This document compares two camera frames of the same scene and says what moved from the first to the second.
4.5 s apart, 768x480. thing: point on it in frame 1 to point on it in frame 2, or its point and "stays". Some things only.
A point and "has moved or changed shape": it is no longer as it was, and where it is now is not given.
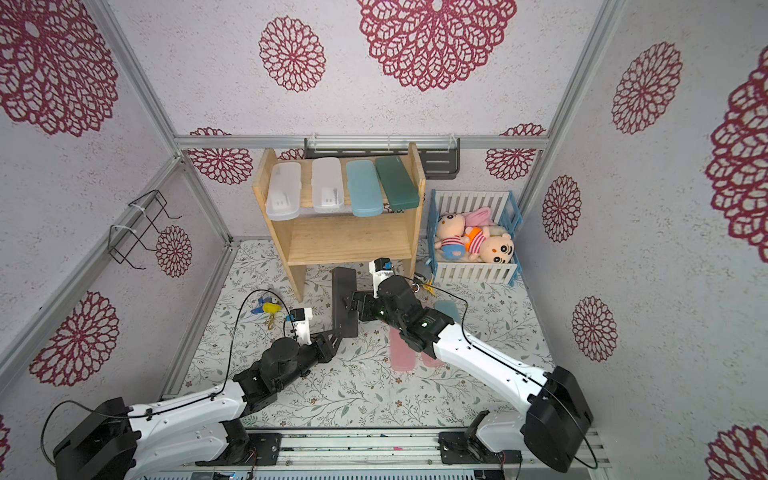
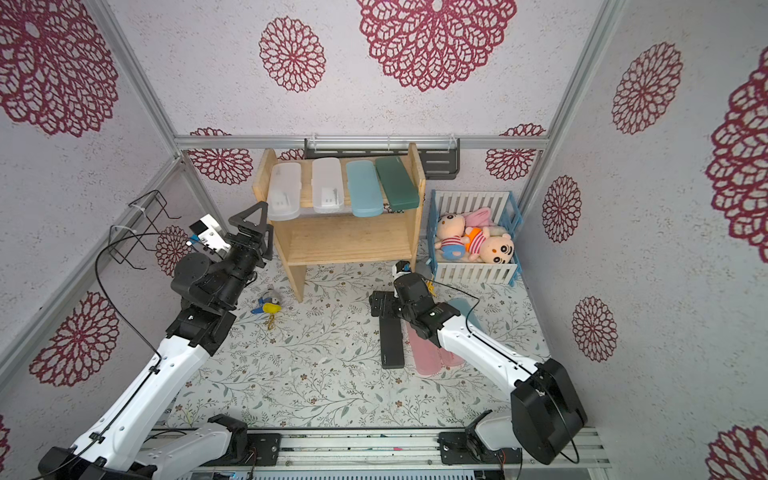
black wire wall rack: x=127 y=234 stays
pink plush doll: x=451 y=228 stays
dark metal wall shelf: x=442 y=154 stays
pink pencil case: x=402 y=357 to x=427 y=355
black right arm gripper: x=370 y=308 to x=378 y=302
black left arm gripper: x=325 y=349 to x=254 y=243
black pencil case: x=344 y=284 to x=392 y=342
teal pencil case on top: x=364 y=190 stays
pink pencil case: x=431 y=361 has moved or changed shape
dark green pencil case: x=396 y=182 stays
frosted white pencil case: x=284 y=191 stays
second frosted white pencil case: x=327 y=185 stays
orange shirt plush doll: x=487 y=248 stays
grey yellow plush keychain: x=268 y=306 stays
